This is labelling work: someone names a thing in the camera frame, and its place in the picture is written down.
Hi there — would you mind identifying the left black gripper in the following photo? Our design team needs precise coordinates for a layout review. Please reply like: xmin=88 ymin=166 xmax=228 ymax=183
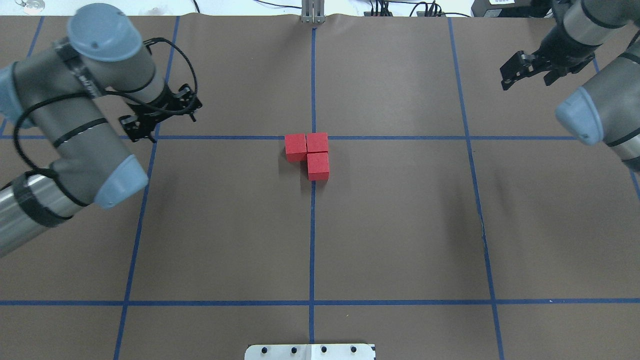
xmin=119 ymin=84 xmax=202 ymax=144

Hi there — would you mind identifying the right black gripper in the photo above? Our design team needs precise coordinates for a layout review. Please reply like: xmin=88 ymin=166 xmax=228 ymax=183
xmin=500 ymin=25 xmax=599 ymax=91

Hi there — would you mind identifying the red block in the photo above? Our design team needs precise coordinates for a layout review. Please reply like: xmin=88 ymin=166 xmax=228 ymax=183
xmin=306 ymin=132 xmax=329 ymax=154
xmin=306 ymin=152 xmax=330 ymax=182
xmin=284 ymin=133 xmax=307 ymax=163

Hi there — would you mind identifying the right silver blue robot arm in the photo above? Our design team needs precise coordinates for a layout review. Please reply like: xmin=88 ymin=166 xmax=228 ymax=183
xmin=500 ymin=0 xmax=640 ymax=173

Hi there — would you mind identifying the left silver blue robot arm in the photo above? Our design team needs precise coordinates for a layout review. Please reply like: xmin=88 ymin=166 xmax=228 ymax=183
xmin=0 ymin=3 xmax=202 ymax=256

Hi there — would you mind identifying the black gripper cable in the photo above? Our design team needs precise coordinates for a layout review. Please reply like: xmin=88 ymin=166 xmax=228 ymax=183
xmin=13 ymin=37 xmax=199 ymax=176

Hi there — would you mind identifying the aluminium frame post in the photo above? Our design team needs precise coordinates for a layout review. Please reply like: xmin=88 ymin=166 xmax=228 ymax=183
xmin=300 ymin=0 xmax=326 ymax=25

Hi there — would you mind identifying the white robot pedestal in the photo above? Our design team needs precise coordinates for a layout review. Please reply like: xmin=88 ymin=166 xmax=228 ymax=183
xmin=244 ymin=343 xmax=377 ymax=360

